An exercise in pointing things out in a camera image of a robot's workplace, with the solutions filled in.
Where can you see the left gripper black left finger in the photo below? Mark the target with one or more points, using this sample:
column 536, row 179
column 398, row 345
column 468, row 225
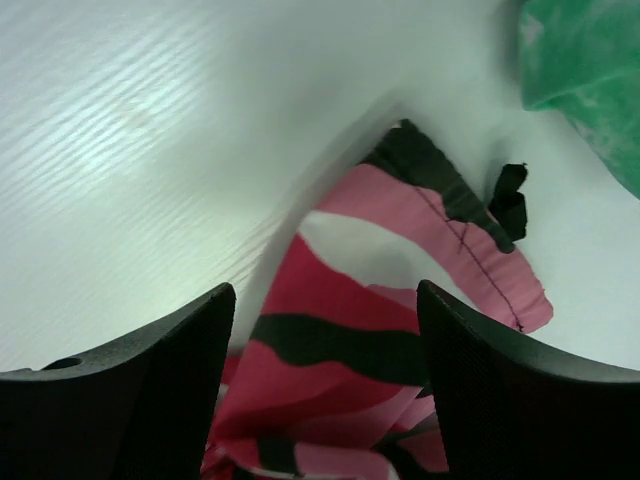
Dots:
column 137, row 407

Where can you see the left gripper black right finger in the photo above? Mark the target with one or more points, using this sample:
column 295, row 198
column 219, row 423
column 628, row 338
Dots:
column 512, row 407

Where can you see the green tie-dye garment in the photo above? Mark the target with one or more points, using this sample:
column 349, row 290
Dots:
column 581, row 58

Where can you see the pink camouflage trousers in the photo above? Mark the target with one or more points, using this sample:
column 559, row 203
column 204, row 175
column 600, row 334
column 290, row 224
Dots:
column 332, row 382

